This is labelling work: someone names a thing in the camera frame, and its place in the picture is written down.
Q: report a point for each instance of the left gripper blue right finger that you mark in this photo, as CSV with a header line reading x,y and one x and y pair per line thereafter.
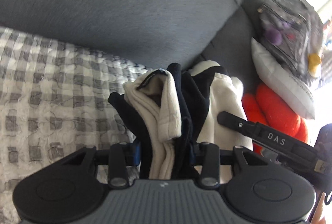
x,y
192,155

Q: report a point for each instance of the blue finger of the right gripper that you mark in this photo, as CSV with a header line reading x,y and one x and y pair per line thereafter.
x,y
235,123

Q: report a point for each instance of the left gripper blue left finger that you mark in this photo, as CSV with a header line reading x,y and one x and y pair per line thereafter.
x,y
136,152

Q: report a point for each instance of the cream black raglan sweatshirt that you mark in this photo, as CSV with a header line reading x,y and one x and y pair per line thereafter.
x,y
169,110

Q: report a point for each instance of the person's right hand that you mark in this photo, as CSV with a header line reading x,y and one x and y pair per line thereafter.
x,y
319,220

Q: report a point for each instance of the smartphone playing video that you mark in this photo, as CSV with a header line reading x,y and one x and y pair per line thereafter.
x,y
324,142

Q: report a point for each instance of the red flower plush cushion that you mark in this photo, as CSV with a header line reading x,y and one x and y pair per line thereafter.
x,y
268,108

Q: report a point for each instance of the grey white pillow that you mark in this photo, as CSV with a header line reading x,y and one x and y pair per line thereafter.
x,y
293,91

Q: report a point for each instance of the grey checked quilted bedcover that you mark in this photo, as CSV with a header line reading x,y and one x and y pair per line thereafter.
x,y
54,102

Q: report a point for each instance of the grey diaper bag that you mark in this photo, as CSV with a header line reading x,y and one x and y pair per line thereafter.
x,y
293,33

